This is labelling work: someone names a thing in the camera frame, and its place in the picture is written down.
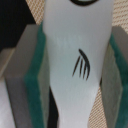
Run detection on gripper grey right finger with green pad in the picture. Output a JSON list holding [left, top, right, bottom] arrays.
[[101, 26, 128, 128]]

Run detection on gripper grey left finger with green pad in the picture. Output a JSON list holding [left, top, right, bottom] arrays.
[[4, 25, 49, 128]]

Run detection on white toy fish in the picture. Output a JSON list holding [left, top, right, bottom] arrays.
[[43, 0, 114, 128]]

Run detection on woven beige placemat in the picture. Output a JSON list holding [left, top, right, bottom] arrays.
[[26, 0, 128, 128]]

